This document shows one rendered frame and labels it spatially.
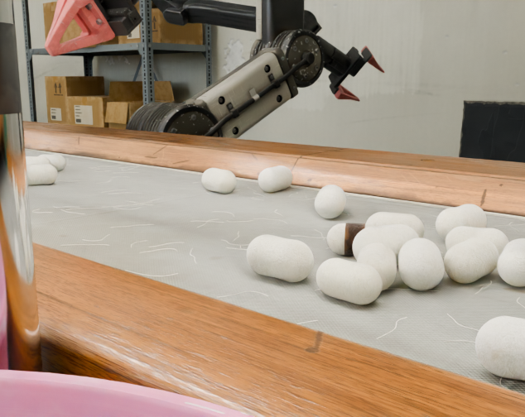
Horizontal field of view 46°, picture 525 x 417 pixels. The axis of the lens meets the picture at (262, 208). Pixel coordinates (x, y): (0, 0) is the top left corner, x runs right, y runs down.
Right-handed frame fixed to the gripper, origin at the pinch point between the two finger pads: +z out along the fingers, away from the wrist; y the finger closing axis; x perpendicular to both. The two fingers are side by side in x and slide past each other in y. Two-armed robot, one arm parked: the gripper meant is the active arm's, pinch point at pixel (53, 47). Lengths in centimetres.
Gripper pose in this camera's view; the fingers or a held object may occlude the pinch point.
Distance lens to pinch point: 77.6
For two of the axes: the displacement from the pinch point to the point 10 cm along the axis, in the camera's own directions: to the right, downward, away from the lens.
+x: 4.0, 6.6, 6.3
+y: 7.6, 1.4, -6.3
